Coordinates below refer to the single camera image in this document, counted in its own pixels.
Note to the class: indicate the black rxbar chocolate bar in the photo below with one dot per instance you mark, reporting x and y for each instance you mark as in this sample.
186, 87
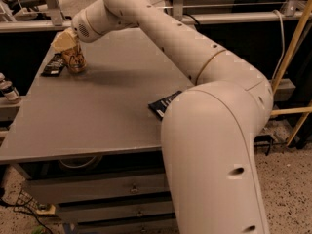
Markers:
54, 67

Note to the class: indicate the yellow metal stand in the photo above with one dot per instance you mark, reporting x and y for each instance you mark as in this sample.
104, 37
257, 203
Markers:
297, 63

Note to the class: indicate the metal rail frame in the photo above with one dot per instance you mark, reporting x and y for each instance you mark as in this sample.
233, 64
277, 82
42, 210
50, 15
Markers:
204, 11

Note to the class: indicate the orange soda can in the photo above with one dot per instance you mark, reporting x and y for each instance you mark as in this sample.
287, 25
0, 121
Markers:
74, 60

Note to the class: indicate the grey drawer cabinet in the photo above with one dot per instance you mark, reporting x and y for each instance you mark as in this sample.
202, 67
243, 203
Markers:
125, 192

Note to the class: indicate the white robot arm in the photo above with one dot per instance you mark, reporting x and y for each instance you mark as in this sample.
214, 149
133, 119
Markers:
208, 131

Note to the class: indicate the small bottle white label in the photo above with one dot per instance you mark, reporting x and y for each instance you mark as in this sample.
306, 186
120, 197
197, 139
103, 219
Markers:
8, 90

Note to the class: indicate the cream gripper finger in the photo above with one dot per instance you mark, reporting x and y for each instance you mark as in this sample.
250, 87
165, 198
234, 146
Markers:
66, 40

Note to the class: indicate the blue snack bar wrapper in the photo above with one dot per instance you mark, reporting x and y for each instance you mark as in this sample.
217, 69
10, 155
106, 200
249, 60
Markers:
160, 106

